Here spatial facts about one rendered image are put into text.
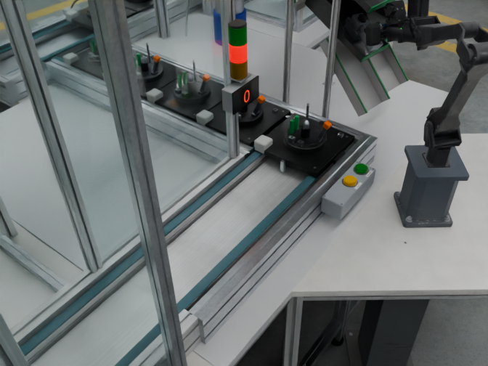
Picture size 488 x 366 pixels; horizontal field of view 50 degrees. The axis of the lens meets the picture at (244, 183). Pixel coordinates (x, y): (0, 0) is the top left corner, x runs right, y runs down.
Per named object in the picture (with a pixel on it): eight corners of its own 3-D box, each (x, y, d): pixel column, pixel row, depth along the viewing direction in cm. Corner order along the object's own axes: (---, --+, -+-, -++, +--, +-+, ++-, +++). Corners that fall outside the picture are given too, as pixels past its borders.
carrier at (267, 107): (290, 115, 186) (292, 84, 178) (250, 148, 172) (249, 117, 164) (237, 94, 198) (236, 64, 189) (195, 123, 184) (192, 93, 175)
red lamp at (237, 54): (250, 58, 144) (250, 41, 141) (240, 65, 141) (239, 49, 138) (237, 53, 146) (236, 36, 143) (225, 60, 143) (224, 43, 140)
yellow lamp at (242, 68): (251, 74, 147) (250, 58, 144) (240, 81, 144) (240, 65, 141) (237, 69, 149) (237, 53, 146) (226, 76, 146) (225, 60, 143)
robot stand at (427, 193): (452, 227, 156) (470, 176, 143) (403, 227, 156) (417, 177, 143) (438, 194, 167) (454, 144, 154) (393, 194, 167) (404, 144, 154)
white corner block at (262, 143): (273, 148, 172) (273, 138, 169) (264, 155, 169) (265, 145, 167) (261, 143, 174) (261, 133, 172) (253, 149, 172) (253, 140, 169)
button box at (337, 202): (373, 183, 166) (376, 168, 162) (340, 221, 153) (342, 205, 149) (354, 174, 169) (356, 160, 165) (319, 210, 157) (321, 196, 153)
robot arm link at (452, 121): (507, 52, 117) (494, 33, 121) (477, 56, 117) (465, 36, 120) (454, 139, 144) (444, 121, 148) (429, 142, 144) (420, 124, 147)
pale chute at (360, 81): (381, 102, 185) (390, 98, 181) (358, 117, 178) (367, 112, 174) (343, 32, 183) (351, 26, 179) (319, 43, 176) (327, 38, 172)
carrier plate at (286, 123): (354, 140, 174) (355, 135, 173) (316, 178, 160) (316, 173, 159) (294, 116, 186) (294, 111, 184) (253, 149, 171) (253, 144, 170)
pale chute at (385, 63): (400, 84, 194) (409, 80, 190) (378, 97, 187) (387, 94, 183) (364, 17, 192) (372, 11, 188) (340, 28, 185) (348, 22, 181)
